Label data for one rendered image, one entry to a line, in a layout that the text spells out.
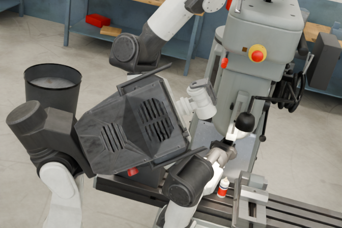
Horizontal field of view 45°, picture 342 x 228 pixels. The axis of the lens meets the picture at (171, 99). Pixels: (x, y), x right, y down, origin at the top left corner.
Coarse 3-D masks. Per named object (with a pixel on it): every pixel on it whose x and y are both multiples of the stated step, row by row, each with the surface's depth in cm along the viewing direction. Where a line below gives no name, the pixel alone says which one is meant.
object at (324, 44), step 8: (320, 32) 194; (320, 40) 188; (328, 40) 184; (336, 40) 187; (320, 48) 183; (328, 48) 179; (336, 48) 178; (320, 56) 181; (328, 56) 180; (336, 56) 180; (312, 64) 191; (320, 64) 182; (328, 64) 182; (312, 72) 186; (320, 72) 184; (328, 72) 183; (312, 80) 186; (320, 80) 185; (328, 80) 185; (320, 88) 187
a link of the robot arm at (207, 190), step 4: (220, 168) 165; (216, 172) 163; (220, 172) 164; (216, 176) 162; (220, 176) 166; (212, 180) 161; (216, 180) 162; (208, 184) 160; (212, 184) 160; (216, 184) 165; (204, 188) 159; (208, 188) 160; (212, 188) 160; (204, 192) 160; (208, 192) 161; (212, 192) 164
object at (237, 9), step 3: (237, 0) 145; (240, 0) 146; (237, 3) 141; (240, 3) 142; (237, 6) 138; (240, 6) 138; (237, 9) 134; (240, 9) 135; (237, 12) 132; (240, 12) 132
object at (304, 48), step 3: (303, 33) 158; (303, 36) 153; (300, 39) 150; (303, 39) 150; (300, 42) 147; (303, 42) 146; (300, 45) 144; (303, 45) 143; (306, 45) 144; (297, 48) 146; (300, 48) 142; (303, 48) 142; (306, 48) 142; (300, 51) 142; (303, 51) 142; (306, 51) 142; (300, 54) 143; (303, 54) 143; (306, 54) 142
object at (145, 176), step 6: (138, 168) 192; (144, 168) 191; (150, 168) 190; (162, 168) 192; (120, 174) 197; (126, 174) 196; (138, 174) 193; (144, 174) 192; (150, 174) 191; (156, 174) 190; (162, 174) 197; (138, 180) 195; (144, 180) 194; (150, 180) 193; (156, 180) 192; (150, 186) 194; (156, 186) 193
